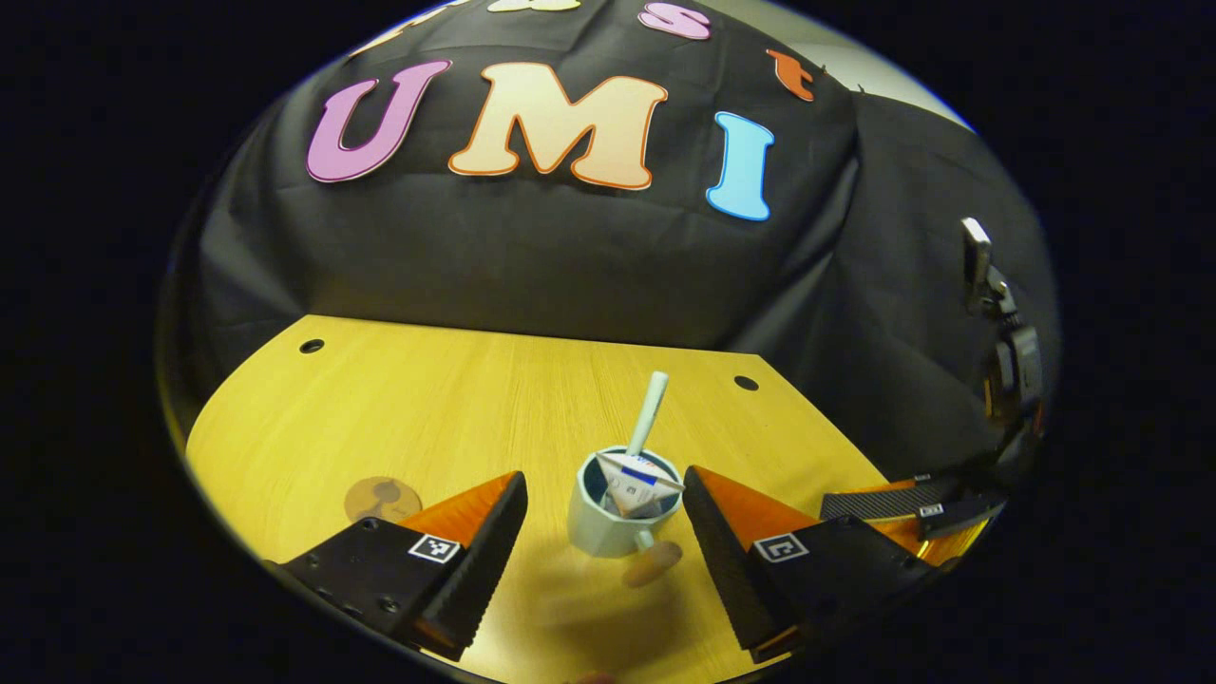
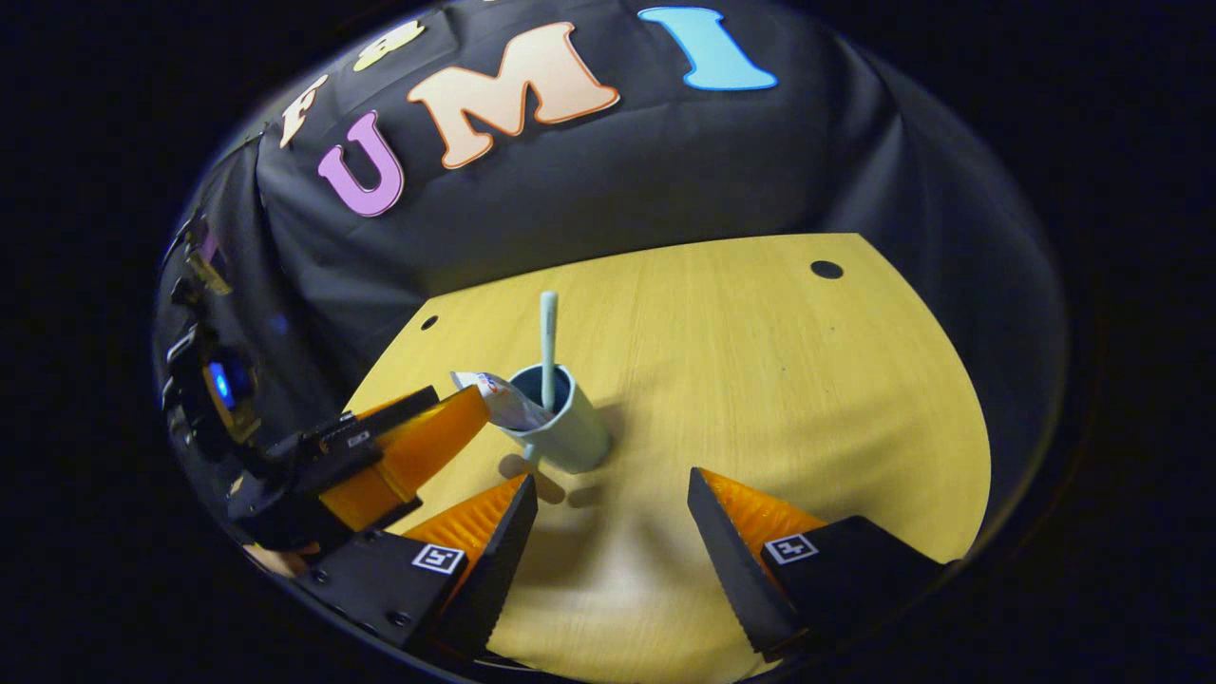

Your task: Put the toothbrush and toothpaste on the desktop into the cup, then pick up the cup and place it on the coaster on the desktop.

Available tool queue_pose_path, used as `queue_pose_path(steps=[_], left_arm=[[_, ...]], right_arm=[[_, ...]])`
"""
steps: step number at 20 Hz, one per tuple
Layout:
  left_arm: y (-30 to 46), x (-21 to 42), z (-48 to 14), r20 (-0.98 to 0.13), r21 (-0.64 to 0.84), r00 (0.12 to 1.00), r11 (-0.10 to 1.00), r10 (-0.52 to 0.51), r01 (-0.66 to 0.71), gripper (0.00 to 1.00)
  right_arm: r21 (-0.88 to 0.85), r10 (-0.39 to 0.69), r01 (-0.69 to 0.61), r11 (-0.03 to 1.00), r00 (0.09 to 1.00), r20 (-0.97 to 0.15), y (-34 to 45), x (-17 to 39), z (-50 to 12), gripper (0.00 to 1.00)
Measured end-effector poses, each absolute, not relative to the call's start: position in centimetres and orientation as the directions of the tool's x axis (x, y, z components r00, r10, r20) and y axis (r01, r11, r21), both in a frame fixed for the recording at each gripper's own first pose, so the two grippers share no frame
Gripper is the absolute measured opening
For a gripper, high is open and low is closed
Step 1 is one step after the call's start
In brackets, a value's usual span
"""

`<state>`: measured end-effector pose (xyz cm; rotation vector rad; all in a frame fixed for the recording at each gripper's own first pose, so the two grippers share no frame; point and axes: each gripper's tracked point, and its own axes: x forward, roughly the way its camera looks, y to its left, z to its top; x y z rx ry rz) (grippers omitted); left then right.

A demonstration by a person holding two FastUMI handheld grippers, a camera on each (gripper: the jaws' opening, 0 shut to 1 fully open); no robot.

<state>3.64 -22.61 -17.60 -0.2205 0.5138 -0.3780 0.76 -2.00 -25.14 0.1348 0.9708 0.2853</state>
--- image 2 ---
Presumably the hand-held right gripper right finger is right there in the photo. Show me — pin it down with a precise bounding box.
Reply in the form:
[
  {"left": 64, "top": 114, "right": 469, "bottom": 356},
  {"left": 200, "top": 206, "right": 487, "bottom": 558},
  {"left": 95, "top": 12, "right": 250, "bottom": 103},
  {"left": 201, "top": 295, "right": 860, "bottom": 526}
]
[{"left": 688, "top": 466, "right": 947, "bottom": 659}]

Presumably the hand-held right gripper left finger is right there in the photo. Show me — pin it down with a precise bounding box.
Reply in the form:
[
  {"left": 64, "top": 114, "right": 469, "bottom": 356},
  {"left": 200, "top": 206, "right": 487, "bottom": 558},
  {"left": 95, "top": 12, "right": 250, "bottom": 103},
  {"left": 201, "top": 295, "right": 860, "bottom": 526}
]
[{"left": 304, "top": 473, "right": 540, "bottom": 658}]

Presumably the white toothpaste tube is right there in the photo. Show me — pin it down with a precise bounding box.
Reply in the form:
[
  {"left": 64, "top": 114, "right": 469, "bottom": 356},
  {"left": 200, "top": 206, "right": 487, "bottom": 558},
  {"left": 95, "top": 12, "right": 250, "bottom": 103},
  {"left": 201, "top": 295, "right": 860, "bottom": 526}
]
[{"left": 451, "top": 370, "right": 552, "bottom": 430}]

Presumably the light blue cup wooden handle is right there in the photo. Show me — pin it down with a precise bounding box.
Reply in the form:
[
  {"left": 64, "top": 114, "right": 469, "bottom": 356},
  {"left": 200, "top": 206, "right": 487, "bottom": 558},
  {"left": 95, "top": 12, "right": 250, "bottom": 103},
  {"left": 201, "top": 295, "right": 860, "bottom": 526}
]
[{"left": 496, "top": 364, "right": 611, "bottom": 504}]

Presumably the white toothbrush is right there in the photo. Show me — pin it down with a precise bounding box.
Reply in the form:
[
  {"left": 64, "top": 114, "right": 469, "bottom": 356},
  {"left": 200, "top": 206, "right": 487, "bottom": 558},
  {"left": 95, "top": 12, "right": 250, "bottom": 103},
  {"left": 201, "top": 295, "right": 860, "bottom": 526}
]
[{"left": 540, "top": 291, "right": 560, "bottom": 411}]

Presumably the wooden desktop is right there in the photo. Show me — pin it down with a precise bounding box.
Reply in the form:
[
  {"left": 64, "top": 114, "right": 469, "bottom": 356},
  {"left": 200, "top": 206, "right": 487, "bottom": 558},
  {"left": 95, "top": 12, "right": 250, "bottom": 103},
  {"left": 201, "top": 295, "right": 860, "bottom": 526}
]
[{"left": 347, "top": 233, "right": 994, "bottom": 684}]

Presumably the black backdrop cloth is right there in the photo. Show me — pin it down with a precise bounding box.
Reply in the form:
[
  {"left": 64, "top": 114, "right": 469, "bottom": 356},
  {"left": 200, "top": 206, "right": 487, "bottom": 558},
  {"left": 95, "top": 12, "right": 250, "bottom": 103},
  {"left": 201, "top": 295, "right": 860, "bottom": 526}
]
[{"left": 152, "top": 0, "right": 1070, "bottom": 571}]

